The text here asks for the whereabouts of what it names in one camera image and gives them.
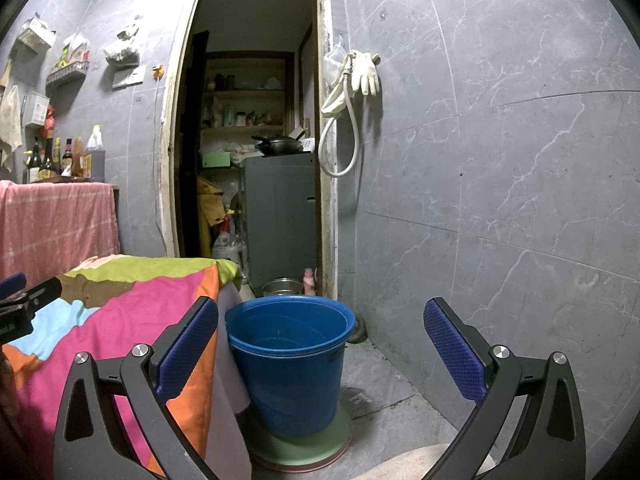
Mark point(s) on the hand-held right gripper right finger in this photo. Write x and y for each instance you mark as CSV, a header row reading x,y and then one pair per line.
x,y
455,347

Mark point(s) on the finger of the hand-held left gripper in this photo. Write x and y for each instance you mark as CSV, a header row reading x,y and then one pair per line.
x,y
40,292
12,284

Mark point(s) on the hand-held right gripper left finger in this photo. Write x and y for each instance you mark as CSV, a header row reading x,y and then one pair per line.
x,y
187,347

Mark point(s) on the blue plastic bucket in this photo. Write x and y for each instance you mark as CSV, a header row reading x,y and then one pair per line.
x,y
290,385

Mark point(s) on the grey hanging cloth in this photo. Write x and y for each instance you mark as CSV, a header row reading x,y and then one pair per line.
x,y
230,390

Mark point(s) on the pink checked cloth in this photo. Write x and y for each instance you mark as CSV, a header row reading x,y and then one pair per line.
x,y
55,225

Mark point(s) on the colourful patchwork blanket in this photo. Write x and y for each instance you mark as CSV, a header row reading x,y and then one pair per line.
x,y
125,310

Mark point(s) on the white plastic bag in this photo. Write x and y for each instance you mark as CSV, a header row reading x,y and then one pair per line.
x,y
225,246

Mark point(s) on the metal bowl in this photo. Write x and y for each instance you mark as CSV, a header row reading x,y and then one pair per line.
x,y
280,286

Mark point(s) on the orange brown bottle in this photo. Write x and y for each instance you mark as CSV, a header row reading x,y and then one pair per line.
x,y
78,161

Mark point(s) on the pink bottle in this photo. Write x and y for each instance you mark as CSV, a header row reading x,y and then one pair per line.
x,y
309,281

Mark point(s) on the yellow bag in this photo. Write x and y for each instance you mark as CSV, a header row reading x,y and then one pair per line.
x,y
210,202

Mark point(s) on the green round lid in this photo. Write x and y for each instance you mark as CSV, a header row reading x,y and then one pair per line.
x,y
300,447

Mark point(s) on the grey cabinet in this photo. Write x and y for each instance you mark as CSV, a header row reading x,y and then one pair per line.
x,y
280,220

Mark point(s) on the beige hanging towel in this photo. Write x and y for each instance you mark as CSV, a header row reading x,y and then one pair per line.
x,y
10,120

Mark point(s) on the red plastic bag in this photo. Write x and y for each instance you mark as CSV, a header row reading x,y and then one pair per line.
x,y
49,120

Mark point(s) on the pale green box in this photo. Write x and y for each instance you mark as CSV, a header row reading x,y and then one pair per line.
x,y
216,160

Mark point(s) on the black wok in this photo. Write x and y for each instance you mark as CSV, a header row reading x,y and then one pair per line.
x,y
277,145

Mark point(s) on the green snack packet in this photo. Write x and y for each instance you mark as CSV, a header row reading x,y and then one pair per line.
x,y
62,57

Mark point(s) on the small white box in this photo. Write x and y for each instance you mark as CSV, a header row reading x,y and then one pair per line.
x,y
309,145

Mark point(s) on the pink snack packets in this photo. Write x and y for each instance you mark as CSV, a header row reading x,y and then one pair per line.
x,y
78,50

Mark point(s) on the hanging crumpled plastic bag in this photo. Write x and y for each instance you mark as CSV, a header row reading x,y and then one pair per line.
x,y
124,49

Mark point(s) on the wooden shelf unit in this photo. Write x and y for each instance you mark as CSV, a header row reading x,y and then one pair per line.
x,y
245,92

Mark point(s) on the white rubber gloves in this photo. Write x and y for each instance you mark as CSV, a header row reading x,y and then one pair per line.
x,y
365,75

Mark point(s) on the grey wall box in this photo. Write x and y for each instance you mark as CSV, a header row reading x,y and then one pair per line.
x,y
36,108

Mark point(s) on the wooden door frame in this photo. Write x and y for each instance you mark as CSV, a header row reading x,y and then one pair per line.
x,y
169,160

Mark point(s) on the grey wall rack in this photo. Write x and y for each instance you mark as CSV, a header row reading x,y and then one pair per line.
x,y
67,73

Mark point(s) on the white wall switch panel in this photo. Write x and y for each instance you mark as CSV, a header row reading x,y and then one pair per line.
x,y
129,77

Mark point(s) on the orange wall hook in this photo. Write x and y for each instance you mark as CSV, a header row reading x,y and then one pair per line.
x,y
158,69

